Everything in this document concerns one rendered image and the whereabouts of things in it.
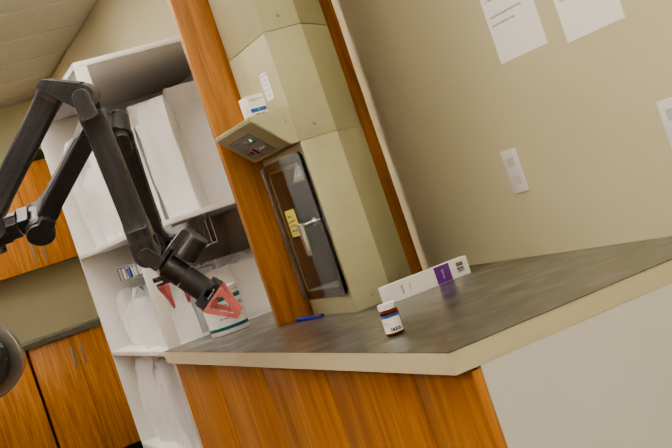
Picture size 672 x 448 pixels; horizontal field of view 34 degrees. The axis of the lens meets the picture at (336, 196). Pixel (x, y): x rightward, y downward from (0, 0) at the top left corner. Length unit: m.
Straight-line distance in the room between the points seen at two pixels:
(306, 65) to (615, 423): 1.37
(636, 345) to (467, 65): 1.12
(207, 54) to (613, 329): 1.67
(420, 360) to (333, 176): 1.06
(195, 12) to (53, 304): 5.24
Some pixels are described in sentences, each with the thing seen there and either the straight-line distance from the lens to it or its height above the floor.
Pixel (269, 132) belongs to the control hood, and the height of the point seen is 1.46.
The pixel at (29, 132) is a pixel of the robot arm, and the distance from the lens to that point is 2.57.
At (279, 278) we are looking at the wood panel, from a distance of 3.24.
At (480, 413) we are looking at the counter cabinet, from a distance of 1.91.
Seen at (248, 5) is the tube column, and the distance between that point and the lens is 2.99.
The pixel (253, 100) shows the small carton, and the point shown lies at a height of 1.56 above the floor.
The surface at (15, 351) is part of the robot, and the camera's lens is 2.97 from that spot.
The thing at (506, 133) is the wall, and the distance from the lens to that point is 2.86.
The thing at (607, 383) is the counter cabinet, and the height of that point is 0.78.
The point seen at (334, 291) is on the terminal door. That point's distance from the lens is 2.99.
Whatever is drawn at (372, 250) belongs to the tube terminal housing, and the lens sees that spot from 2.95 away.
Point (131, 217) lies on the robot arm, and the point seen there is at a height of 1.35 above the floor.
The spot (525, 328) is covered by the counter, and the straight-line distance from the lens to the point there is 1.93.
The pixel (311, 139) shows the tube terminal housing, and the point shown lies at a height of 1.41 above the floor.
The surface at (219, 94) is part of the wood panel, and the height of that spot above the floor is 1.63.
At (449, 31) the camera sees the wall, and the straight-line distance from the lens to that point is 2.97.
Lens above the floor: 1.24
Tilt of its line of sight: level
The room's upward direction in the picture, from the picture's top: 19 degrees counter-clockwise
